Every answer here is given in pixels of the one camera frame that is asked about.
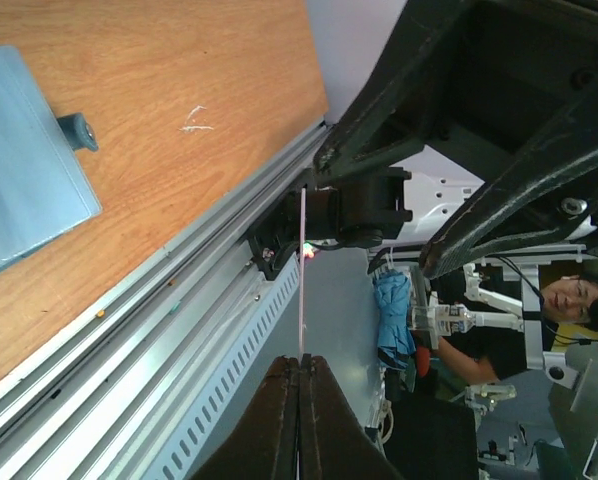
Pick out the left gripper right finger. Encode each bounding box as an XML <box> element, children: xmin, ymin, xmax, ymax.
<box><xmin>298</xmin><ymin>354</ymin><xmax>402</xmax><ymax>480</ymax></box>

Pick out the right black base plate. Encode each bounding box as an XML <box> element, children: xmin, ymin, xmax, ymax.
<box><xmin>246</xmin><ymin>191</ymin><xmax>301</xmax><ymax>280</ymax></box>

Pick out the teal card holder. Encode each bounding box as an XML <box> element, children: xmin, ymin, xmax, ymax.
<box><xmin>0</xmin><ymin>45</ymin><xmax>102</xmax><ymax>272</ymax></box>

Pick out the blue cloth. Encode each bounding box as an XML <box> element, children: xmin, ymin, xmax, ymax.
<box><xmin>373</xmin><ymin>269</ymin><xmax>416</xmax><ymax>371</ymax></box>

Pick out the red and white card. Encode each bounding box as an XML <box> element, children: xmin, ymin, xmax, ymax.
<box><xmin>298</xmin><ymin>187</ymin><xmax>307</xmax><ymax>358</ymax></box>

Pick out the grey slotted cable duct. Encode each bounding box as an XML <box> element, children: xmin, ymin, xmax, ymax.
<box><xmin>126</xmin><ymin>254</ymin><xmax>300</xmax><ymax>479</ymax></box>

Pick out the aluminium front rail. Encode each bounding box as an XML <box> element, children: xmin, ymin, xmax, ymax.
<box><xmin>0</xmin><ymin>121</ymin><xmax>328</xmax><ymax>479</ymax></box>

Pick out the plastic water bottle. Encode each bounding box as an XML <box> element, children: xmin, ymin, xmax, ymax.
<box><xmin>409</xmin><ymin>304</ymin><xmax>476</xmax><ymax>336</ymax></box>

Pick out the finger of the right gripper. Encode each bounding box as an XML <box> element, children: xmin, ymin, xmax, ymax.
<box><xmin>313</xmin><ymin>1</ymin><xmax>598</xmax><ymax>278</ymax></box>

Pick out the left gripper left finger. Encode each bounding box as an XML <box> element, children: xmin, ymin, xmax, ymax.
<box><xmin>192</xmin><ymin>356</ymin><xmax>299</xmax><ymax>480</ymax></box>

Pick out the person in black shirt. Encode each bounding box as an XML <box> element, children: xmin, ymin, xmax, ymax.
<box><xmin>428</xmin><ymin>271</ymin><xmax>598</xmax><ymax>386</ymax></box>

